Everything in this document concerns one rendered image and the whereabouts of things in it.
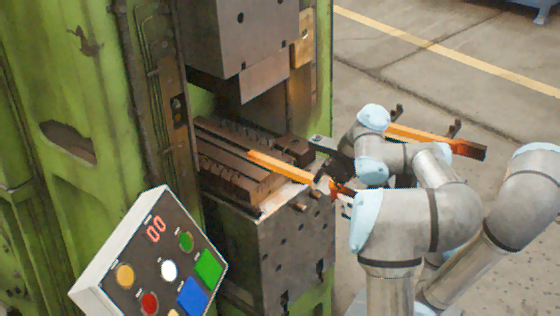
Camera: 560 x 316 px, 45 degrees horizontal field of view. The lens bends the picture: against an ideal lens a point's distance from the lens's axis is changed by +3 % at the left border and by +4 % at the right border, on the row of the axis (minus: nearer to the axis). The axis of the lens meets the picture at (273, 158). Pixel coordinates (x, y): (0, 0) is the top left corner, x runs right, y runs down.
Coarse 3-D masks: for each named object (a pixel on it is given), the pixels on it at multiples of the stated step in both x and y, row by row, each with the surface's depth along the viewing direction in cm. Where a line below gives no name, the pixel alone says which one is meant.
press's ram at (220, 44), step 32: (192, 0) 159; (224, 0) 155; (256, 0) 163; (288, 0) 173; (192, 32) 165; (224, 32) 159; (256, 32) 168; (288, 32) 178; (192, 64) 171; (224, 64) 163
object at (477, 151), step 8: (392, 128) 219; (400, 128) 219; (408, 128) 218; (408, 136) 217; (416, 136) 215; (424, 136) 214; (432, 136) 214; (440, 136) 213; (456, 144) 208; (464, 144) 207; (472, 144) 207; (480, 144) 207; (456, 152) 209; (464, 152) 209; (472, 152) 208; (480, 152) 206; (480, 160) 207
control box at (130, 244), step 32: (160, 192) 155; (128, 224) 149; (192, 224) 161; (96, 256) 143; (128, 256) 141; (160, 256) 148; (192, 256) 157; (96, 288) 132; (128, 288) 138; (160, 288) 145
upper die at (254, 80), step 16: (288, 48) 180; (256, 64) 172; (272, 64) 177; (288, 64) 183; (192, 80) 183; (208, 80) 178; (224, 80) 173; (240, 80) 169; (256, 80) 174; (272, 80) 180; (224, 96) 176; (240, 96) 172
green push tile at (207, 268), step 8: (200, 256) 159; (208, 256) 161; (200, 264) 158; (208, 264) 160; (216, 264) 163; (200, 272) 157; (208, 272) 159; (216, 272) 162; (208, 280) 158; (216, 280) 161; (208, 288) 158
